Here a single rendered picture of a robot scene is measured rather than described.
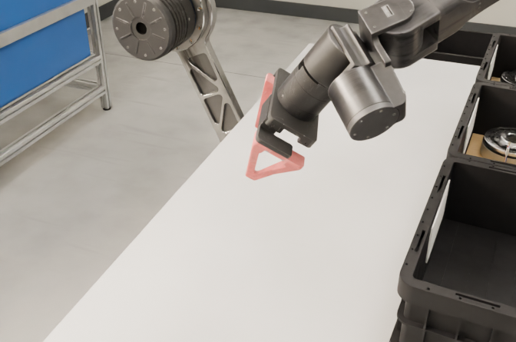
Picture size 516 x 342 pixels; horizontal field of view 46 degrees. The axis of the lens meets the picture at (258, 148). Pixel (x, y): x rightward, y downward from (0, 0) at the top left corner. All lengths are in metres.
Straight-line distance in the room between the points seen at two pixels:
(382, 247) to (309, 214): 0.16
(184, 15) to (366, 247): 0.80
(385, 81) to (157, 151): 2.19
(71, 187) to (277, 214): 1.56
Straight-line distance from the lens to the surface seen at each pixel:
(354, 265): 1.05
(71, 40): 2.88
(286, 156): 0.69
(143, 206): 2.42
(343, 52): 0.66
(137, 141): 2.87
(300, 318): 0.96
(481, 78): 1.22
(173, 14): 1.56
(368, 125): 0.64
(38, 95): 2.74
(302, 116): 0.71
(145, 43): 1.59
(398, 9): 0.68
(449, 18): 0.70
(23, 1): 2.63
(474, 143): 1.19
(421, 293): 0.69
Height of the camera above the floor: 1.38
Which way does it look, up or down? 30 degrees down
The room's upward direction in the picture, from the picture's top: straight up
